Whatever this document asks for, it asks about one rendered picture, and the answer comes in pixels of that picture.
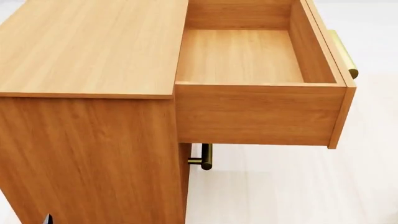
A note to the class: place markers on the open wooden drawer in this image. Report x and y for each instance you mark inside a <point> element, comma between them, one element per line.
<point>248,93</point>

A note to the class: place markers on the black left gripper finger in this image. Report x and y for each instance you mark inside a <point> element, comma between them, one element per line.
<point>48,219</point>

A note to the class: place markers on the wooden cabinet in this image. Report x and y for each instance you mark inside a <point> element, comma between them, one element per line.
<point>87,116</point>

